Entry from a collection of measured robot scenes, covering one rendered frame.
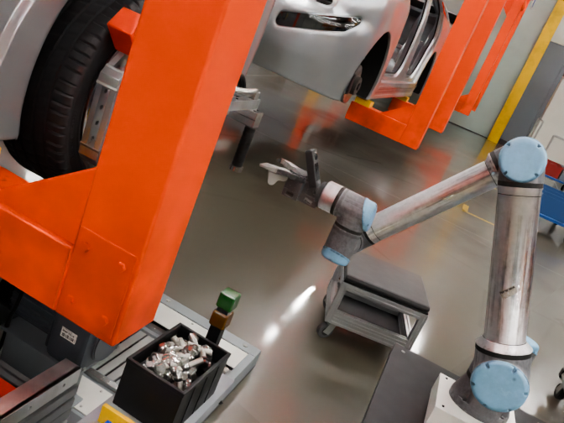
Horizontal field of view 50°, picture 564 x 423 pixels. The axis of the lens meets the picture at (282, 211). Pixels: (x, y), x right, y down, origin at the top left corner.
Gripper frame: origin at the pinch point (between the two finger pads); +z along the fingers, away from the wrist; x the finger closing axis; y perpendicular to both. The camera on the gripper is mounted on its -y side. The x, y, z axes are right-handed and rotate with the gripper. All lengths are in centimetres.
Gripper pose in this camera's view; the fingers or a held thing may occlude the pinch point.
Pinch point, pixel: (269, 159)
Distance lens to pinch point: 188.7
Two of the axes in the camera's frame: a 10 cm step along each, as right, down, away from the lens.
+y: -3.6, 8.8, 3.2
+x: 3.5, -1.9, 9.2
